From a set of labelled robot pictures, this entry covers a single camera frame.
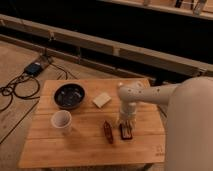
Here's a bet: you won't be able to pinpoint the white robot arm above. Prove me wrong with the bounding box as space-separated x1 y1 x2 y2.
117 76 213 171

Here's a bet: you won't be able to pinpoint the black round bowl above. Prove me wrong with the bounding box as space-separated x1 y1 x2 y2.
54 83 85 110

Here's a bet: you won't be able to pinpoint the black floor cables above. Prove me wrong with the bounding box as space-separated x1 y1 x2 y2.
0 46 78 113

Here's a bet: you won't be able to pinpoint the white ceramic cup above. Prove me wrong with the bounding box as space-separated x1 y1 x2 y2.
51 110 72 135

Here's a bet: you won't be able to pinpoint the black power adapter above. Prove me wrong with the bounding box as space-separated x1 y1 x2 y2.
24 62 42 76

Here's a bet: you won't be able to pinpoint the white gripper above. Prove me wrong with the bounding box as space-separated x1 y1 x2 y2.
119 102 137 133

